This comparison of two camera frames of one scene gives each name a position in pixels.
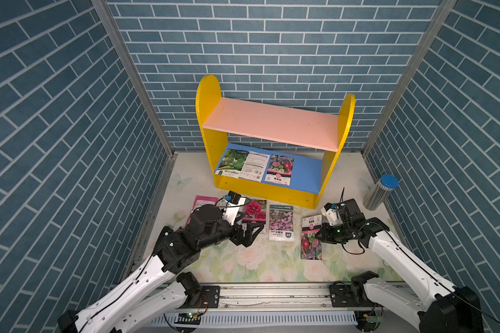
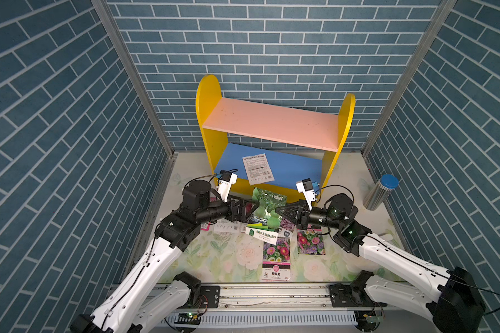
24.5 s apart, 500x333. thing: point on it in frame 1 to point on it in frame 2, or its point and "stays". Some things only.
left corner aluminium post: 124,50 stays
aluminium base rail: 269,304 stays
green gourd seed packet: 240,164 to 264,223
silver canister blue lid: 380,192 stays
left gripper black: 246,239 to 239,216
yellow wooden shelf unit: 278,151 stays
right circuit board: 373,319 stays
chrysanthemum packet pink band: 280,170 to 276,261
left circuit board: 189,318 stays
